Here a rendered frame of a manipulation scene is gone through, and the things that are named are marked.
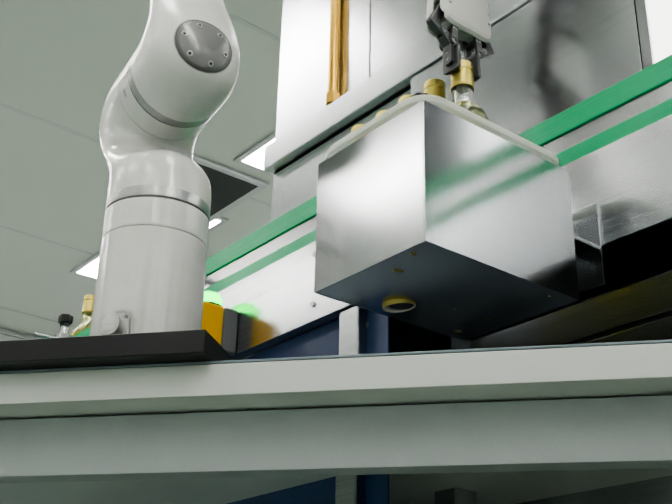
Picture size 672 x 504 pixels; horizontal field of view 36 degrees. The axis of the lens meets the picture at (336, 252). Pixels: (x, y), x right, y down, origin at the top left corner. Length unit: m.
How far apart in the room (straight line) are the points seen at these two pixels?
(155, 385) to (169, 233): 0.20
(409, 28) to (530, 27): 0.37
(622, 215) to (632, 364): 0.27
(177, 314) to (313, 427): 0.21
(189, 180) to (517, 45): 0.70
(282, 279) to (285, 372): 0.51
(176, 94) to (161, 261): 0.20
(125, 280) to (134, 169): 0.14
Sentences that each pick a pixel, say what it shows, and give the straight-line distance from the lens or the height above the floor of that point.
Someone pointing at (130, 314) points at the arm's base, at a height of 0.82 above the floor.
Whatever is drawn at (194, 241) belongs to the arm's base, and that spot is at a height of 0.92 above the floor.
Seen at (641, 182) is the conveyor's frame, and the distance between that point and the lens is 1.17.
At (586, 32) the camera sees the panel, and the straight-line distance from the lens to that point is 1.59.
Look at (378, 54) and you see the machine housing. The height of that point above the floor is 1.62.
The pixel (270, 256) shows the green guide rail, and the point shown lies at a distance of 1.55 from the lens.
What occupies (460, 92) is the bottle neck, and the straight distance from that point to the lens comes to 1.52.
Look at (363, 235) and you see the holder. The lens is 1.03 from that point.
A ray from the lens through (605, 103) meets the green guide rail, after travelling 1.27.
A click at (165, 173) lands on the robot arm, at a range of 1.16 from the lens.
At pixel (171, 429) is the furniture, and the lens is 1.04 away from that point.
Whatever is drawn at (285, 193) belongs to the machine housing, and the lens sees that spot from 2.13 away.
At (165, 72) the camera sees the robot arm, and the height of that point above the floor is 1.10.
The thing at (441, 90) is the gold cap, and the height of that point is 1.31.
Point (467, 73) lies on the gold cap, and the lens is 1.54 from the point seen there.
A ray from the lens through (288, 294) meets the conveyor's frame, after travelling 1.44.
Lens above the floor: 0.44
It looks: 25 degrees up
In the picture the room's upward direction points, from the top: 1 degrees clockwise
